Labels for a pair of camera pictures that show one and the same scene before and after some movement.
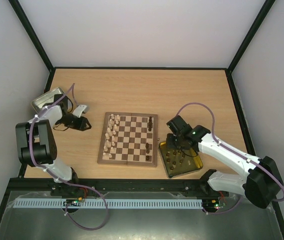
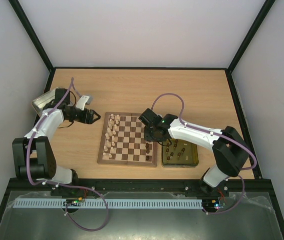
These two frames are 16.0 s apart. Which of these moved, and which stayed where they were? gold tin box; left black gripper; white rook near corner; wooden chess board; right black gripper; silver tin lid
Moved: gold tin box; left black gripper; right black gripper
Stayed: wooden chess board; silver tin lid; white rook near corner
